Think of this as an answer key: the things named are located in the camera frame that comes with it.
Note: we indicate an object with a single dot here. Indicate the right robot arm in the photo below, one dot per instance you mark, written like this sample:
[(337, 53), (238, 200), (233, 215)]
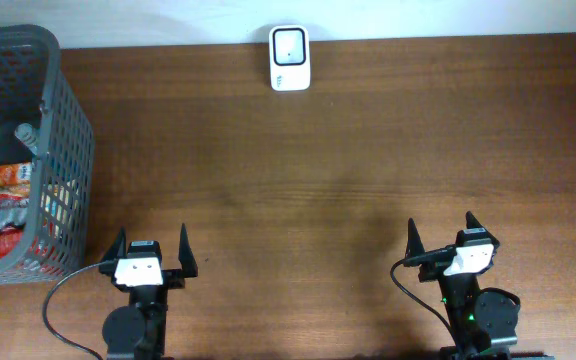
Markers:
[(481, 321)]

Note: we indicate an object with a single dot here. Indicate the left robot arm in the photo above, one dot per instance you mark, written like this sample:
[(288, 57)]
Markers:
[(138, 330)]

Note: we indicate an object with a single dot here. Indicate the red snack bag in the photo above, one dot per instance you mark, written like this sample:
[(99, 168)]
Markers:
[(9, 239)]

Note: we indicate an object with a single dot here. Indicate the orange snack packet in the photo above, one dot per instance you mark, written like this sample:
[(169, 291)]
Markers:
[(15, 174)]

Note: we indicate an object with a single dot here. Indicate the grey plastic mesh basket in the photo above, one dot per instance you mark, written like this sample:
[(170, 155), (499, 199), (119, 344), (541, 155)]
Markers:
[(34, 90)]

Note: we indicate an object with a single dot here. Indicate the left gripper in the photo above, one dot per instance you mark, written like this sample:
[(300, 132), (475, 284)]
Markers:
[(176, 275)]

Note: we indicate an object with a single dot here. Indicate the teal mouthwash bottle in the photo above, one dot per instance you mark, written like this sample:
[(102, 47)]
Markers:
[(28, 136)]

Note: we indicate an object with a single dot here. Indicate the beige snack bag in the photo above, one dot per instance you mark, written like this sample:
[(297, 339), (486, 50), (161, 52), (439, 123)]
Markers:
[(14, 196)]

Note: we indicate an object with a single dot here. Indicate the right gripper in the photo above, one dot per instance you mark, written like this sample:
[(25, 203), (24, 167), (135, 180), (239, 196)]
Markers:
[(427, 269)]

